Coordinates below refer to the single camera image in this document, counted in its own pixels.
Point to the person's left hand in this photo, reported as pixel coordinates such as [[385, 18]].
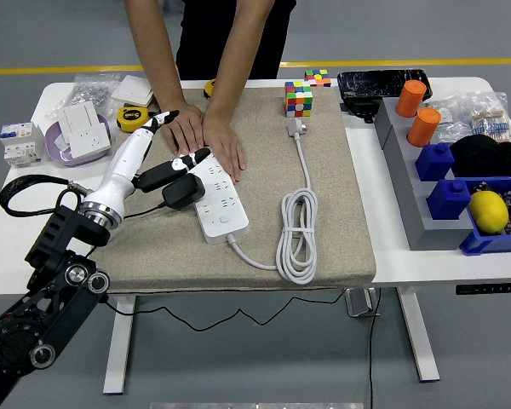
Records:
[[225, 142]]

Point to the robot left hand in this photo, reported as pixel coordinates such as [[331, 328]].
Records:
[[125, 164]]

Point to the person's right hand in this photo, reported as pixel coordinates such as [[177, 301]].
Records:
[[185, 128]]

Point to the black plug adapter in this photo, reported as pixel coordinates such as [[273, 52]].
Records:
[[183, 192]]

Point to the white power strip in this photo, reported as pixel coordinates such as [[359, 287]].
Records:
[[221, 213]]

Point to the person's right forearm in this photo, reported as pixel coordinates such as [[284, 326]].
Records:
[[155, 51]]

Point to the person's left forearm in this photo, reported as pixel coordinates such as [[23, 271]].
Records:
[[240, 55]]

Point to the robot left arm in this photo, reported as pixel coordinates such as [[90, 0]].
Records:
[[47, 298]]

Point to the white socket panel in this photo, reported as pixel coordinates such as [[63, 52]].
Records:
[[87, 142]]

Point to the yellow tape measure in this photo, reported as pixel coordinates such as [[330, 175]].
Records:
[[132, 118], [210, 87]]

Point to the purple bowl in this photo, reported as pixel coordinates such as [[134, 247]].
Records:
[[76, 161]]

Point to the grey-brown mat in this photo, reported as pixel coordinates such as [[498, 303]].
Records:
[[260, 191]]

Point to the small white card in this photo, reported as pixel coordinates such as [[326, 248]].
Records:
[[63, 145]]

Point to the clear bag of screws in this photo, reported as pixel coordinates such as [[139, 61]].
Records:
[[89, 91]]

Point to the large Rubik's cube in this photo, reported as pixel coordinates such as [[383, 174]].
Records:
[[298, 99]]

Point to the person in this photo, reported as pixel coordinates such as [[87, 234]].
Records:
[[255, 51]]

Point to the white blue circuit breaker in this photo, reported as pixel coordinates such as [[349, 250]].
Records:
[[21, 145]]

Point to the small Rubik's cube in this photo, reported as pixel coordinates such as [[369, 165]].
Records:
[[318, 78]]

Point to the small black device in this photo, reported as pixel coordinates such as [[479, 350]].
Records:
[[359, 110]]

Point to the white table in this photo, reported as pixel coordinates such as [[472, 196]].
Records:
[[366, 170]]

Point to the black plastic tray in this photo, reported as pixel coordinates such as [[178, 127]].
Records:
[[374, 83]]

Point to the orange cylinder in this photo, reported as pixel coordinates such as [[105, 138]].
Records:
[[423, 128], [410, 100]]

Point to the grey stepped block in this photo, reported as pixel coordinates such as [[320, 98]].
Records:
[[409, 191]]

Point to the metal box under table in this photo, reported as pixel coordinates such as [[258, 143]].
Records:
[[359, 303]]

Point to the blue block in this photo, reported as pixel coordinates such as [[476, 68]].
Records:
[[434, 163], [448, 200]]

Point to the clear plastic bag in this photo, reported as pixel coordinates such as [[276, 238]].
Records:
[[451, 123]]

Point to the black cloth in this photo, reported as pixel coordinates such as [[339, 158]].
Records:
[[485, 155]]

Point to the clear bag of resistors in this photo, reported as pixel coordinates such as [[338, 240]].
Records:
[[492, 119]]

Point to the yellow lemon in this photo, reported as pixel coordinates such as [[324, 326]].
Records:
[[488, 211]]

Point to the blue plastic bin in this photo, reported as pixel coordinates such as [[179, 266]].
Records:
[[485, 245]]

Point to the black table control panel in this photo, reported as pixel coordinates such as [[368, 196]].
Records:
[[487, 288]]

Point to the white switch panel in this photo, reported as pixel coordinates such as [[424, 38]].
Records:
[[81, 117]]

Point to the white wall switch plate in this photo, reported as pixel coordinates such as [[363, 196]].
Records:
[[132, 89]]

